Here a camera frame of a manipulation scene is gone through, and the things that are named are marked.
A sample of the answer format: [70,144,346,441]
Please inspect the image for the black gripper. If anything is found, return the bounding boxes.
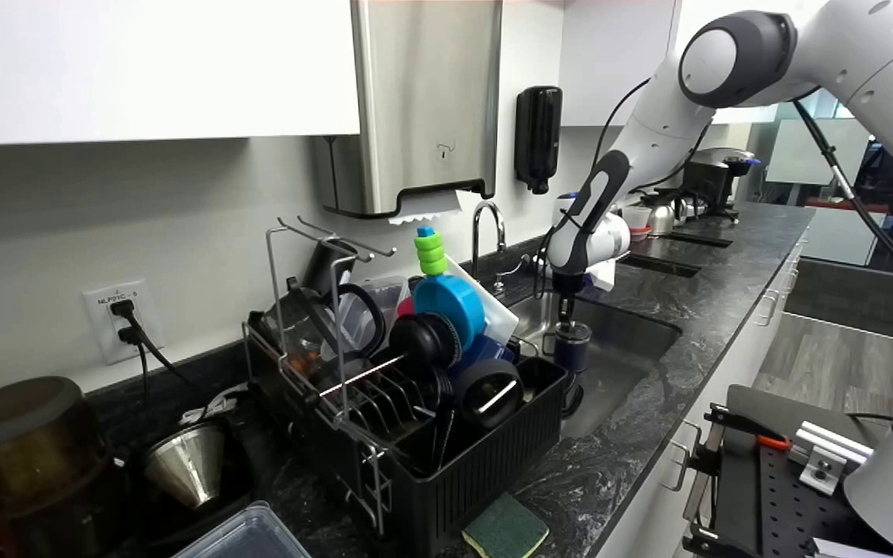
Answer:
[549,267,590,335]

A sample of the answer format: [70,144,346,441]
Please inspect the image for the blue steel tumbler cup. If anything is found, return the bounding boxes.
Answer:
[553,325,595,379]

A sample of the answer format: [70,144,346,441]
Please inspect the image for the stainless steel sink basin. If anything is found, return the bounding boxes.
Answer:
[506,285,685,444]

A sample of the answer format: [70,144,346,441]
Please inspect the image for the clear plastic food container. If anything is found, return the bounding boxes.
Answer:
[443,255,525,351]

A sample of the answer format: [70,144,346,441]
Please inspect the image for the black mug with steel rim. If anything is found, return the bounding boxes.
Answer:
[449,352,525,426]

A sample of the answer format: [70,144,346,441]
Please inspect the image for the black counter tray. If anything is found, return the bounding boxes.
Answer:
[621,250,704,282]

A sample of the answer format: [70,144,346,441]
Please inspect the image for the blue bottle with green cap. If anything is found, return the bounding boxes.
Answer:
[405,224,494,352]

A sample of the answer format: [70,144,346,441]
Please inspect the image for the chrome sink faucet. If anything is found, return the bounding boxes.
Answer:
[468,198,528,285]

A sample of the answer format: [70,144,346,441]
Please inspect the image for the black counter mat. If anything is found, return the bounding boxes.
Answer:
[660,224,734,250]

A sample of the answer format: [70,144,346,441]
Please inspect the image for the black plastic dish rack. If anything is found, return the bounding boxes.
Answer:
[243,307,572,558]

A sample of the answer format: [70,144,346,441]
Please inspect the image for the black coffee machine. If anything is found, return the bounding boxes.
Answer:
[671,144,760,227]

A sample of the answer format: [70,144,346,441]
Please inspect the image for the glass carafe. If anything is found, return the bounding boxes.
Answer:
[275,280,391,380]

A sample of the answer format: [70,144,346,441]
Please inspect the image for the green yellow sponge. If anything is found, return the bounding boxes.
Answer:
[460,488,555,558]

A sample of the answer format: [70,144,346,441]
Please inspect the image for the steel paper towel dispenser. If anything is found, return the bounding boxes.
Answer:
[310,0,506,219]

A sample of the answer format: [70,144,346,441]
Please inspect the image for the grey perforated tool board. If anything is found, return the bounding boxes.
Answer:
[716,380,893,558]

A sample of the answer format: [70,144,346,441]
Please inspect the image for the clear plastic tub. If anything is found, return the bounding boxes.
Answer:
[171,498,313,558]

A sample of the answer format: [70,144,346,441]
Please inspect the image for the steel cone coffee dripper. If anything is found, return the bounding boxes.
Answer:
[138,418,231,513]

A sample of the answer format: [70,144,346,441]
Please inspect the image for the black wall soap dispenser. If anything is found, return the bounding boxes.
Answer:
[511,84,565,198]

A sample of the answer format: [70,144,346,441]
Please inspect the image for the red handled pliers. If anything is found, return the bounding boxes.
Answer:
[699,404,797,456]

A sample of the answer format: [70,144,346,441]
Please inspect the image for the steel wire drying rack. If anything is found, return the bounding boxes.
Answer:
[237,209,441,539]

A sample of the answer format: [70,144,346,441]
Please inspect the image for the white wall cabinet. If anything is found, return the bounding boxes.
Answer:
[0,0,365,147]
[559,0,789,129]

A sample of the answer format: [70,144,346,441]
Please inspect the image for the aluminium bracket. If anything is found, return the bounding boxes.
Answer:
[788,415,877,498]

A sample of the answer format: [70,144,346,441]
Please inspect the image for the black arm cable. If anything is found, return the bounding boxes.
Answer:
[788,96,893,317]

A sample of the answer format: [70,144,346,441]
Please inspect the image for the white wall outlet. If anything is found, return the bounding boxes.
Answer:
[81,275,151,364]

